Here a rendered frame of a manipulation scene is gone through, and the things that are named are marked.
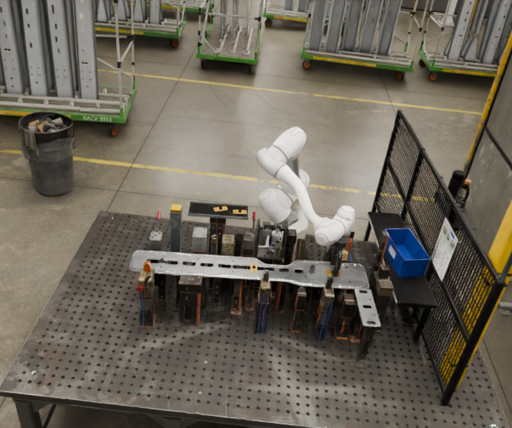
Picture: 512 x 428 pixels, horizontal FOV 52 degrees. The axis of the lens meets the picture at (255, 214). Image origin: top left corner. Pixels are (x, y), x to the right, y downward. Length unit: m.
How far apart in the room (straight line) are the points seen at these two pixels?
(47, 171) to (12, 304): 1.53
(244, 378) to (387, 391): 0.76
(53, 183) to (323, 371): 3.48
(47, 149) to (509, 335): 4.32
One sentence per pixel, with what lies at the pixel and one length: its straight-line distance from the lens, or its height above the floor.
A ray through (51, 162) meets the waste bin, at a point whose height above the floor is 0.39.
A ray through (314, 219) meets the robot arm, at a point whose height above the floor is 1.41.
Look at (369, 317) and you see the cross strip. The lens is 2.94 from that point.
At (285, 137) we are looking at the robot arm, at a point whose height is 1.65.
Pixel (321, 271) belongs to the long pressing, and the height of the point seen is 1.00.
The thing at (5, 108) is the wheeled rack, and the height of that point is 0.27.
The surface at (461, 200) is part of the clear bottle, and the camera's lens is 3.12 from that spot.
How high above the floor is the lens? 2.97
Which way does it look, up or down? 34 degrees down
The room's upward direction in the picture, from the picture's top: 6 degrees clockwise
